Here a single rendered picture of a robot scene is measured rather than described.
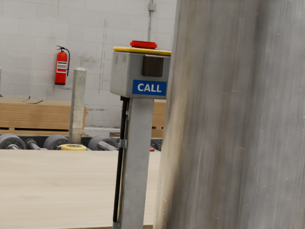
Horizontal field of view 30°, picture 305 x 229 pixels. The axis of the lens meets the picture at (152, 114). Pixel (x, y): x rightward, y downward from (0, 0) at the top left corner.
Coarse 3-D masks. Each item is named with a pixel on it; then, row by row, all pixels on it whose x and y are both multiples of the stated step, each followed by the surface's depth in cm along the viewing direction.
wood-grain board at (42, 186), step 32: (0, 160) 152; (32, 160) 156; (64, 160) 160; (96, 160) 164; (0, 192) 120; (32, 192) 122; (64, 192) 125; (96, 192) 127; (0, 224) 98; (32, 224) 100; (64, 224) 102; (96, 224) 103
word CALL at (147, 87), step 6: (138, 84) 80; (144, 84) 80; (150, 84) 81; (156, 84) 81; (162, 84) 81; (138, 90) 80; (144, 90) 80; (150, 90) 81; (156, 90) 81; (162, 90) 82
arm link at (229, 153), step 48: (192, 0) 34; (240, 0) 32; (288, 0) 31; (192, 48) 33; (240, 48) 32; (288, 48) 31; (192, 96) 33; (240, 96) 32; (288, 96) 32; (192, 144) 33; (240, 144) 32; (288, 144) 32; (192, 192) 33; (240, 192) 32; (288, 192) 32
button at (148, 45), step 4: (132, 40) 83; (136, 40) 82; (132, 44) 82; (136, 44) 82; (140, 44) 81; (144, 44) 81; (148, 44) 81; (152, 44) 82; (156, 44) 83; (144, 48) 82; (148, 48) 82; (152, 48) 82
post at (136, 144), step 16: (144, 112) 83; (128, 128) 83; (144, 128) 83; (128, 144) 82; (144, 144) 83; (128, 160) 83; (144, 160) 84; (128, 176) 83; (144, 176) 84; (128, 192) 83; (144, 192) 84; (128, 208) 84; (144, 208) 85; (128, 224) 84
